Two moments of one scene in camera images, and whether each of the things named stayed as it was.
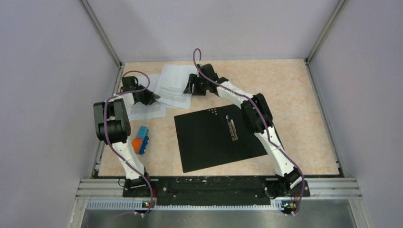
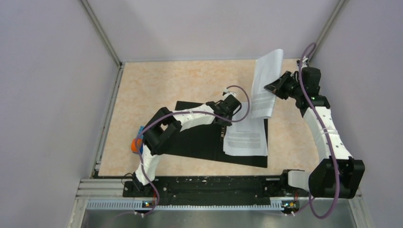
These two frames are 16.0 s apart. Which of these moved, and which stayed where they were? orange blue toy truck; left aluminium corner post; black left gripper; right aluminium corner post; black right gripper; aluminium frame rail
Moved: black right gripper; black left gripper
Stayed: orange blue toy truck; aluminium frame rail; left aluminium corner post; right aluminium corner post
